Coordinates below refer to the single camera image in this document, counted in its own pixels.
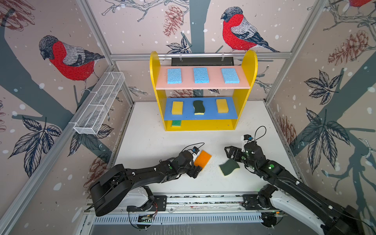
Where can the black bar behind shelf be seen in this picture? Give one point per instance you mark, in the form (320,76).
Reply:
(203,61)

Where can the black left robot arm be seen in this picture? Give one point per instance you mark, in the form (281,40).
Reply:
(111,188)

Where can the dark green wavy scourer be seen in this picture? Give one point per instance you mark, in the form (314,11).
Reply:
(199,108)
(228,167)

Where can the green topped sponge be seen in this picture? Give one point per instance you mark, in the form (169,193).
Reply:
(176,123)

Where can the orange topped sponge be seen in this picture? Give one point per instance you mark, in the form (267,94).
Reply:
(202,159)

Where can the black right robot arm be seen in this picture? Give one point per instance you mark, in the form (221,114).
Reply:
(286,193)

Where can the light blue sponge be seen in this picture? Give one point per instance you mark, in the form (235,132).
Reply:
(201,76)
(230,76)
(174,76)

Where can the aluminium front rail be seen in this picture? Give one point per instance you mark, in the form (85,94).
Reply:
(205,202)

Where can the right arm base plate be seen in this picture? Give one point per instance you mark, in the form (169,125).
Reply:
(251,203)

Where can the yellow sponge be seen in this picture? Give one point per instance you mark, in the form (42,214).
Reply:
(222,106)
(177,108)

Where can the yellow shelf unit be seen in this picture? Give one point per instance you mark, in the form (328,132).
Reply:
(211,120)

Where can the white wire mesh basket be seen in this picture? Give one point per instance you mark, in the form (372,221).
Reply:
(95,113)

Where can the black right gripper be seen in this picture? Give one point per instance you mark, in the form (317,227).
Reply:
(236,152)

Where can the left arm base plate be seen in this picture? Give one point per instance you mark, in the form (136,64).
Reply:
(153,204)

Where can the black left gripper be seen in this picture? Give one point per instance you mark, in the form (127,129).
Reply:
(193,166)

